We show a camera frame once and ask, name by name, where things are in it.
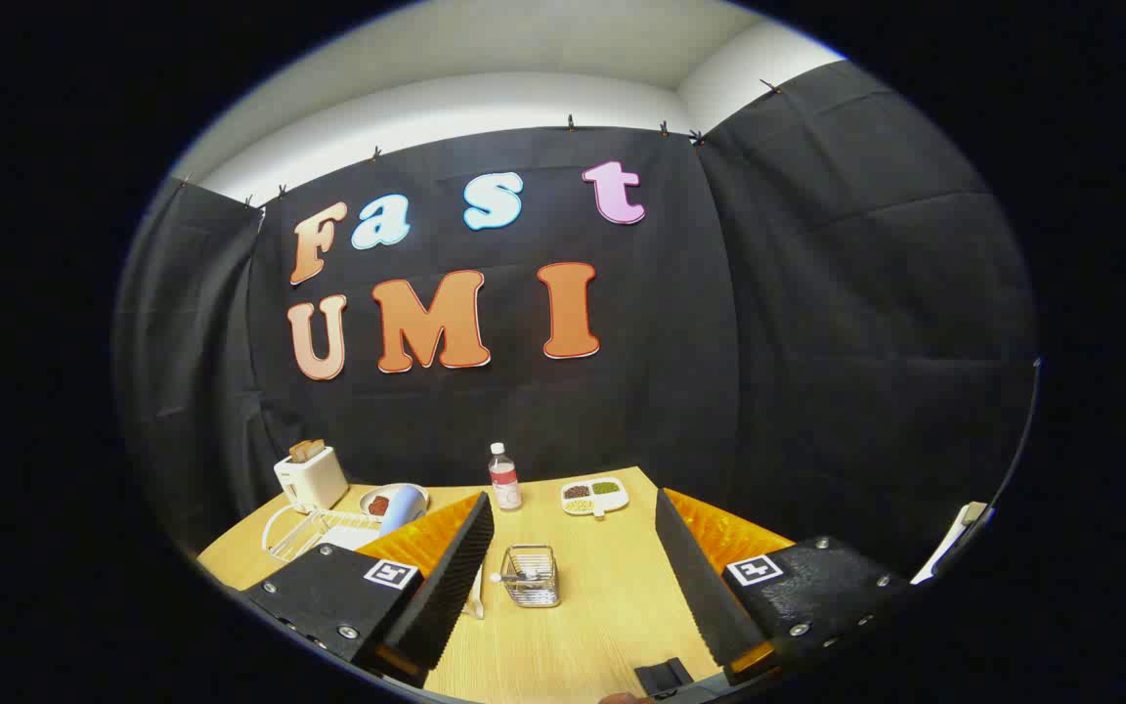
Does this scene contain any white plate with meat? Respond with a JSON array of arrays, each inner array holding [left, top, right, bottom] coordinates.
[[360, 484, 430, 518]]

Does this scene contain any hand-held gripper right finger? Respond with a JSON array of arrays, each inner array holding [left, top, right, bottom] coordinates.
[[654, 487, 913, 687]]

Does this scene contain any row of black cloth clips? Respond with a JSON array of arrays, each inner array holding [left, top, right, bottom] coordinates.
[[177, 78, 784, 211]]

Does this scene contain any white wire dish rack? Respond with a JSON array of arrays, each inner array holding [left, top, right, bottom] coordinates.
[[262, 501, 486, 621]]

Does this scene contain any blue plate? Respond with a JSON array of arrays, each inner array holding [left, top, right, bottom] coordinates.
[[379, 484, 427, 535]]

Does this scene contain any white divided dish with beans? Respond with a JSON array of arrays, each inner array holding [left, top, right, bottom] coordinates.
[[561, 476, 630, 519]]

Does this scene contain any metal wire basket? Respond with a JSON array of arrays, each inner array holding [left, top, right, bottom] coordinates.
[[499, 545, 562, 609]]

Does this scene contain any black table clamp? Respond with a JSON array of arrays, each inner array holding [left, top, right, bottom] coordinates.
[[633, 657, 696, 697]]

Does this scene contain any clear bottle with red label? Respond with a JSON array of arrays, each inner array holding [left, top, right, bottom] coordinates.
[[488, 443, 523, 511]]

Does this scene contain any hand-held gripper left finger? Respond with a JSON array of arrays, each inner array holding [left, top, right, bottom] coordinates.
[[238, 491, 497, 688]]

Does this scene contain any white toaster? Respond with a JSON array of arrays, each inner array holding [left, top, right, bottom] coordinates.
[[274, 446, 350, 514]]

